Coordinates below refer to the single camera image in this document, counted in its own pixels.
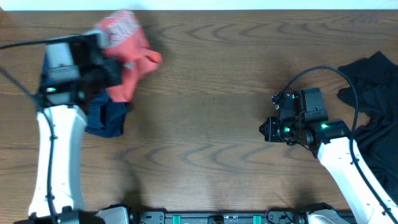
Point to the folded navy blue pants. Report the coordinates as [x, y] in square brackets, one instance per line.
[105, 117]

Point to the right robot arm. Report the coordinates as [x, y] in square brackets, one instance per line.
[329, 142]

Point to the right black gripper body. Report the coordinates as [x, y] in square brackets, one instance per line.
[273, 130]

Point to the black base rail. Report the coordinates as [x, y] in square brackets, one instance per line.
[314, 213]

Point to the red t-shirt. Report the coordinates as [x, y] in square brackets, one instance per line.
[128, 43]

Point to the black garment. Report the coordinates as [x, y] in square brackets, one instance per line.
[375, 81]

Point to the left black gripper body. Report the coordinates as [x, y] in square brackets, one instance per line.
[109, 73]

